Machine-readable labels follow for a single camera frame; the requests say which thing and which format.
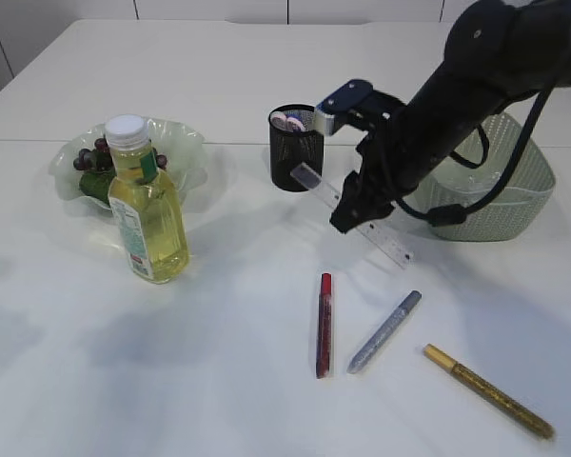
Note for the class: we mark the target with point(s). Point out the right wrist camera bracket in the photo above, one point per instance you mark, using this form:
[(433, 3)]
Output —
[(343, 107)]

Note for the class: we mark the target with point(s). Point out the red glitter pen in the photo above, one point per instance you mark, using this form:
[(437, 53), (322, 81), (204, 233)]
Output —
[(324, 328)]

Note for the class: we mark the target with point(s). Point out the blue black right robot arm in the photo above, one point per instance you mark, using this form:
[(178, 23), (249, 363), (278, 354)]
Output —
[(495, 55)]

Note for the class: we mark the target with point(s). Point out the yellow tea drink bottle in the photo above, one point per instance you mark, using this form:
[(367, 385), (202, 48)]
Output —
[(144, 203)]

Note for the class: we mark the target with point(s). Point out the blue scissors with sheath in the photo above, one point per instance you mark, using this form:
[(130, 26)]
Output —
[(294, 124)]

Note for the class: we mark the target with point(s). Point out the green wavy glass plate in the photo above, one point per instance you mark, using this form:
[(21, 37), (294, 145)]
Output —
[(182, 145)]

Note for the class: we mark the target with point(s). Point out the gold glitter pen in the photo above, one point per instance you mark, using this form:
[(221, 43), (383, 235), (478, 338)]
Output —
[(510, 407)]

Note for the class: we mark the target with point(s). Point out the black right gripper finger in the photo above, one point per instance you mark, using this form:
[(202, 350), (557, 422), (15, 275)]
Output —
[(360, 202)]

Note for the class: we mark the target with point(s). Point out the black mesh pen holder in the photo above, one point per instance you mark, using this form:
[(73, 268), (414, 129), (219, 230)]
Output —
[(287, 150)]

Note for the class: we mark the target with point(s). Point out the clear plastic sheet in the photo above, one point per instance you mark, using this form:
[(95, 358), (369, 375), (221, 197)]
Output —
[(475, 182)]

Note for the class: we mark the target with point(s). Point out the silver glitter pen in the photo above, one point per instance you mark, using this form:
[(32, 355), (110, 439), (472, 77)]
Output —
[(387, 328)]

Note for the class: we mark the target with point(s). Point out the green plastic woven basket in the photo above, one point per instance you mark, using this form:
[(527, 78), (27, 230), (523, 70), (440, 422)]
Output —
[(517, 205)]

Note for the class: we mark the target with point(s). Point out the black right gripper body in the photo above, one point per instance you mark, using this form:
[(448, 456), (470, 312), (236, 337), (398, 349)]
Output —
[(407, 142)]

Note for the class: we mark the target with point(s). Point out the pink small scissors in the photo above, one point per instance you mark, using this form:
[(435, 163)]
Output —
[(278, 120)]

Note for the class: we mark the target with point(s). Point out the clear plastic ruler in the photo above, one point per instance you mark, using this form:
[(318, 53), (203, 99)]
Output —
[(379, 233)]

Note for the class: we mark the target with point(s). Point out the purple grape bunch with leaf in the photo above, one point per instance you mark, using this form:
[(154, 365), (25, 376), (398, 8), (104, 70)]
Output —
[(97, 169)]

